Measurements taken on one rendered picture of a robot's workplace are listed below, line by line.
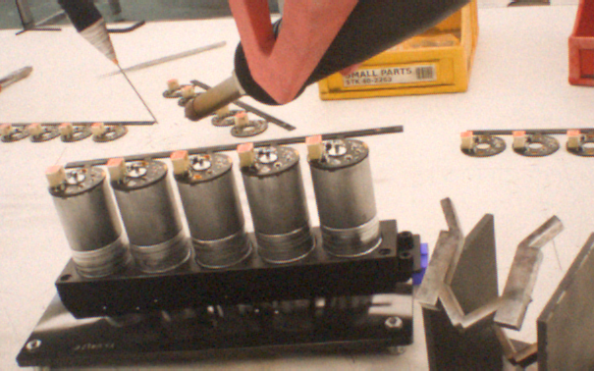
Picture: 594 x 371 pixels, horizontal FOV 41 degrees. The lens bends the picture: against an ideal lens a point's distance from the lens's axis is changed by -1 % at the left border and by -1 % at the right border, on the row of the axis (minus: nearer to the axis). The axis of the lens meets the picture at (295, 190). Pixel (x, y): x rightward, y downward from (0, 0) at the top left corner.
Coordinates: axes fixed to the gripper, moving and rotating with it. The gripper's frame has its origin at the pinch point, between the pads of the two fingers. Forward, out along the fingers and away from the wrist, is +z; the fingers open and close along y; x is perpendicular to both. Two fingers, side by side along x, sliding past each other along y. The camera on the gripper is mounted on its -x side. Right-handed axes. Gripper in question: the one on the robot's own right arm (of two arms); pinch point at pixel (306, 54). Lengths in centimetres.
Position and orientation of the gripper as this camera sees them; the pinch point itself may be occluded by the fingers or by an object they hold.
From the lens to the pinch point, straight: 22.8
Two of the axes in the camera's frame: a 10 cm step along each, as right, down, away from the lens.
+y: -7.8, 4.1, -4.8
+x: 6.2, 6.4, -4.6
